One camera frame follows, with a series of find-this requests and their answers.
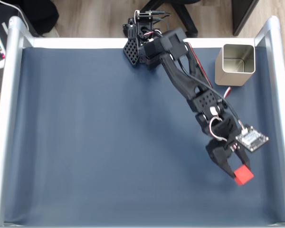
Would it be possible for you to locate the red cube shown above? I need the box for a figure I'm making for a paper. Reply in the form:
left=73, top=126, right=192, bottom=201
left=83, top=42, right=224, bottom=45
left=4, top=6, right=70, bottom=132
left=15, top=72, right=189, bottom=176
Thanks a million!
left=234, top=165, right=255, bottom=186

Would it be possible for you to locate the square metal tin container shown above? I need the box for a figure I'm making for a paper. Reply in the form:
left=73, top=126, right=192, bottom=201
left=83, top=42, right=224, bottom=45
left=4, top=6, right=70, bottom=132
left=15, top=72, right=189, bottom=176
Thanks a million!
left=214, top=44, right=256, bottom=86

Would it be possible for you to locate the blue table mat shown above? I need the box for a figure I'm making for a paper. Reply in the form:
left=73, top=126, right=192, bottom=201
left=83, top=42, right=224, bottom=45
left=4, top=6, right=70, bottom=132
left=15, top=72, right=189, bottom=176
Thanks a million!
left=3, top=46, right=285, bottom=226

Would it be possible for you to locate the black furniture leg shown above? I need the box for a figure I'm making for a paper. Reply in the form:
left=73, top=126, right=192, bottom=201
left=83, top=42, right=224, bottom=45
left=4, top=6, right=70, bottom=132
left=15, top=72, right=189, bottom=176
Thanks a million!
left=231, top=0, right=259, bottom=36

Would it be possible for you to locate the black bag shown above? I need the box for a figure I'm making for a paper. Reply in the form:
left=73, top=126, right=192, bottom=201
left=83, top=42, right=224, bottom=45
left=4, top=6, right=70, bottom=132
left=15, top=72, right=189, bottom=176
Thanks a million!
left=0, top=0, right=60, bottom=38

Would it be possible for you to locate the red white servo cable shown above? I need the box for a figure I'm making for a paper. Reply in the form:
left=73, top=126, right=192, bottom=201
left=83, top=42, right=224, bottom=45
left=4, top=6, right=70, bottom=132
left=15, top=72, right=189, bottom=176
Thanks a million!
left=208, top=116, right=228, bottom=143

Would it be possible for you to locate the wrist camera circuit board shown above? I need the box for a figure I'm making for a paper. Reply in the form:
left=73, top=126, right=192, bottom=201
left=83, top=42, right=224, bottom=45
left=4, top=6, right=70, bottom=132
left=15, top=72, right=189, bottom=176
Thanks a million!
left=235, top=124, right=269, bottom=152

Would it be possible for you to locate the black camera cable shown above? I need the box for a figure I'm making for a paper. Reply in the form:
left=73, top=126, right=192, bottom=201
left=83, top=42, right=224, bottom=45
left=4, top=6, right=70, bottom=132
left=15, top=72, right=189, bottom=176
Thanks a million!
left=182, top=41, right=247, bottom=131

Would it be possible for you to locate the white table frame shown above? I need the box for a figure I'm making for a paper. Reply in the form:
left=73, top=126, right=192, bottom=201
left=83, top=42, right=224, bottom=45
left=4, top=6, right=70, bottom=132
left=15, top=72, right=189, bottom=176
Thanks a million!
left=0, top=16, right=285, bottom=228

